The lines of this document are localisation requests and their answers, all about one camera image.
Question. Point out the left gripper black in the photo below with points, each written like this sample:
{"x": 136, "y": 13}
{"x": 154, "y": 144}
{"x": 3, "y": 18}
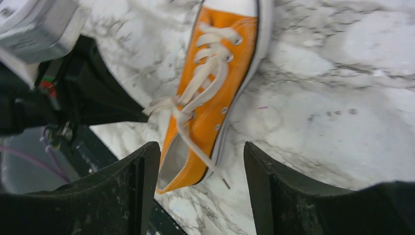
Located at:
{"x": 77, "y": 89}

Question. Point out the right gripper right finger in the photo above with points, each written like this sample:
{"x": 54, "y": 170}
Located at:
{"x": 287, "y": 202}

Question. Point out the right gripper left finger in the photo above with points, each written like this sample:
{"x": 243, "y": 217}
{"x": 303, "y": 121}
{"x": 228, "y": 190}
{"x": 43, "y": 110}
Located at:
{"x": 42, "y": 213}

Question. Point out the white shoelace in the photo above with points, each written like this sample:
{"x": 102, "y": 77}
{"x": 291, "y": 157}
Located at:
{"x": 207, "y": 80}

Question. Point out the orange canvas sneaker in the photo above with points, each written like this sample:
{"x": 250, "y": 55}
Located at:
{"x": 253, "y": 20}

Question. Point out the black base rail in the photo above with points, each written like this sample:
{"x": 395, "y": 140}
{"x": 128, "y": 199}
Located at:
{"x": 117, "y": 195}

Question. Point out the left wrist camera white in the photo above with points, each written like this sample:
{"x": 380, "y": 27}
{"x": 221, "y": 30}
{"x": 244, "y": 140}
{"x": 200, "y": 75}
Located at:
{"x": 36, "y": 31}

